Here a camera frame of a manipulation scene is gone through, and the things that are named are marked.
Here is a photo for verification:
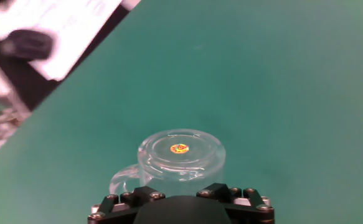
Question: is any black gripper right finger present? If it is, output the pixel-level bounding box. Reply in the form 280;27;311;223
196;182;275;224

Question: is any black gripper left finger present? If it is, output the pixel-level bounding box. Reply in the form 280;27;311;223
87;185;166;224

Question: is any clear glass cup with handle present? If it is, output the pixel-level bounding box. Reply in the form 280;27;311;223
108;129;227;200

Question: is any green table mat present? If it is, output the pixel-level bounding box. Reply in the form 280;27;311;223
0;0;363;224

